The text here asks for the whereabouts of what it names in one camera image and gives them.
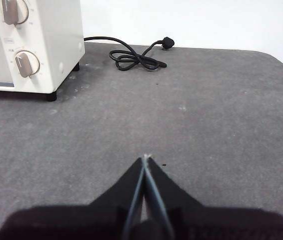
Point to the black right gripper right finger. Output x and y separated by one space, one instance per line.
219 225

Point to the cream Toshiba toaster oven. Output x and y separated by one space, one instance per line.
56 37

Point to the round cream oven knob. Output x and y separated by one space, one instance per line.
26 63
14 11

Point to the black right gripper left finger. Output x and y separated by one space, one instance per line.
81 222

